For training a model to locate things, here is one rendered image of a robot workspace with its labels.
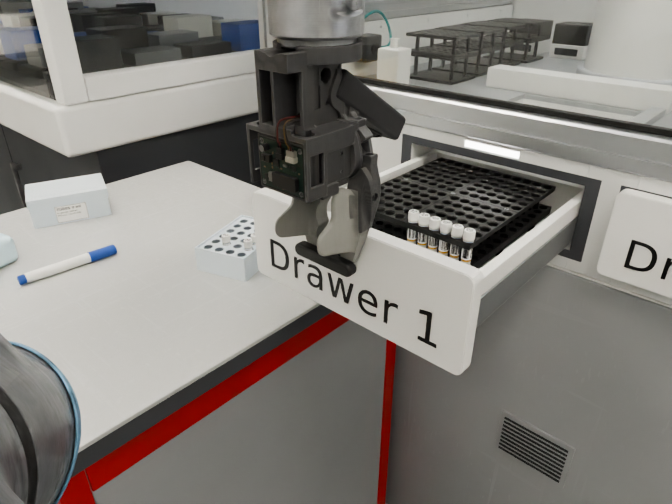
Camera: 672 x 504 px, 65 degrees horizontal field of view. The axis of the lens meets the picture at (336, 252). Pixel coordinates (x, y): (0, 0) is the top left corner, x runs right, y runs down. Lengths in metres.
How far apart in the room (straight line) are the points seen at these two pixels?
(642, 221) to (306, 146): 0.43
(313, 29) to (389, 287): 0.25
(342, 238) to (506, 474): 0.66
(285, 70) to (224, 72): 1.00
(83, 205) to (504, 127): 0.70
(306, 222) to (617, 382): 0.50
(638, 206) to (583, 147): 0.09
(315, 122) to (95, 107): 0.85
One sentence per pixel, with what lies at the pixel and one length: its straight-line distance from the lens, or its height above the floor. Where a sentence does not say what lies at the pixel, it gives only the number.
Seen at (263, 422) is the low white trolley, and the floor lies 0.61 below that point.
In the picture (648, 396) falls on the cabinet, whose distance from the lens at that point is 0.83.
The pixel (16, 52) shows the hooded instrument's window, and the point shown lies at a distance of 1.35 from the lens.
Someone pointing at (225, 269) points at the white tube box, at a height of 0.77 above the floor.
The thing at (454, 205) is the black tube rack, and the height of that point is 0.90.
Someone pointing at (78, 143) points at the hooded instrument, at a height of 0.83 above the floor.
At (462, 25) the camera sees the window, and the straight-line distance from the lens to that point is 0.78.
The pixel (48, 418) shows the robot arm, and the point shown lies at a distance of 0.31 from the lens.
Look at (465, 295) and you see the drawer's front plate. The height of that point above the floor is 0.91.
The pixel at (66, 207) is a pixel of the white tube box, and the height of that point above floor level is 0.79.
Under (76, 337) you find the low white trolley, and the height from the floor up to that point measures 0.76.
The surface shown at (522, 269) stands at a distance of 0.61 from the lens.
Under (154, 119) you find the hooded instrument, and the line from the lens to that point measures 1.31.
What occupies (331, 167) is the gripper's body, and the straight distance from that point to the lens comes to 0.44.
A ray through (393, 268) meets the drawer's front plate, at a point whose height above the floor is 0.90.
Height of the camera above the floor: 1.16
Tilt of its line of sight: 29 degrees down
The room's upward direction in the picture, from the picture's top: straight up
